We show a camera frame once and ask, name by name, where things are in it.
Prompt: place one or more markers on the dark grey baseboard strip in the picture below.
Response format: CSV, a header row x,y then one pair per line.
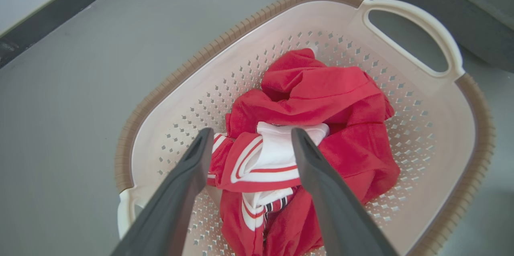
x,y
60,9

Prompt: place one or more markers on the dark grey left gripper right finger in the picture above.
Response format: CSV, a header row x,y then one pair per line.
x,y
337,216

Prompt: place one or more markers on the red garment with white stripes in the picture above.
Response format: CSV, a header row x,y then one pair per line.
x,y
321,91

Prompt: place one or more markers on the cream perforated laundry basket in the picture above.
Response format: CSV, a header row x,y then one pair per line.
x,y
441,135

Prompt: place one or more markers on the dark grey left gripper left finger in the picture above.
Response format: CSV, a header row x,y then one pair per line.
x,y
172,207

